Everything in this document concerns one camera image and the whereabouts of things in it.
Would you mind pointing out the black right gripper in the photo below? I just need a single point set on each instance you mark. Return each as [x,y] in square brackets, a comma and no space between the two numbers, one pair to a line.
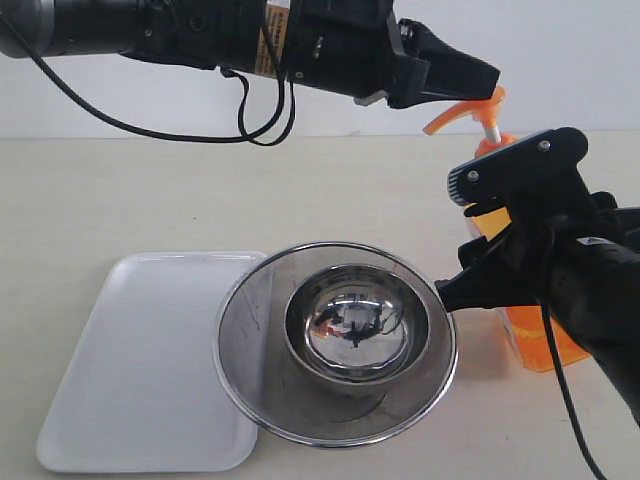
[564,246]

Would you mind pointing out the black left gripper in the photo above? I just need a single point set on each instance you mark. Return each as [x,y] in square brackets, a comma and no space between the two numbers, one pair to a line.
[358,49]

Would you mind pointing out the orange dish soap pump bottle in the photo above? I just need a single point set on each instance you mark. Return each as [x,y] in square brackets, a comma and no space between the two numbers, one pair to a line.
[523,325]

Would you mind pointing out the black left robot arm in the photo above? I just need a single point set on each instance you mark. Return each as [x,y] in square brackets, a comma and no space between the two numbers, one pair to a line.
[247,36]

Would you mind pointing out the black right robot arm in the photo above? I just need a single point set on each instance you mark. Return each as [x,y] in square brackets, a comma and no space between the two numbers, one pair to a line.
[610,334]

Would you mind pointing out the small stainless steel bowl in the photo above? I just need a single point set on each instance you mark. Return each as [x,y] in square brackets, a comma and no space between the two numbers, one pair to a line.
[356,328]

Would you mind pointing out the white rectangular plastic tray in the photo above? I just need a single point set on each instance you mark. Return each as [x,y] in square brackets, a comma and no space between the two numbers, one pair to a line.
[140,393]

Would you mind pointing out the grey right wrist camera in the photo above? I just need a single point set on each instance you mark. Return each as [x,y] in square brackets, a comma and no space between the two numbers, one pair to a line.
[517,166]

